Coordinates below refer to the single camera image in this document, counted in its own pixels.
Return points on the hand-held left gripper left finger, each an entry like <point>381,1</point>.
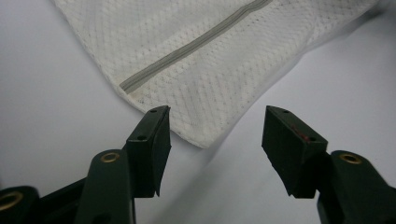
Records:
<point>146,155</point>

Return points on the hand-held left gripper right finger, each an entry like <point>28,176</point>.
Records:
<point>292,155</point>

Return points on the white mesh laundry bag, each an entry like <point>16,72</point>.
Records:
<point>218,87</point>

